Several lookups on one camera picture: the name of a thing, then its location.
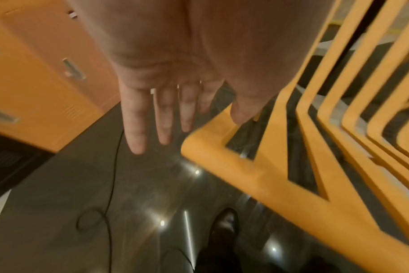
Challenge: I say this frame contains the orange slatted chair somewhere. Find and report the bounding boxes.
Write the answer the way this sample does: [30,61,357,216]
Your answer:
[180,0,409,273]

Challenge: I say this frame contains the black shoe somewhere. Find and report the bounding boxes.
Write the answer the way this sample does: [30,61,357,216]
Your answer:
[204,208,241,258]

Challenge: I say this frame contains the black cable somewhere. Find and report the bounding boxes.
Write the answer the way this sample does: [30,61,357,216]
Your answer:
[75,128,199,273]

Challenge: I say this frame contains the person's left hand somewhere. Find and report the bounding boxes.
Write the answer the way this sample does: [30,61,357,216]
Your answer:
[64,0,338,156]

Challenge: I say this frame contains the orange metal locker cabinet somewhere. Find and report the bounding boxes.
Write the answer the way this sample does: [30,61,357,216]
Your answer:
[0,0,121,154]

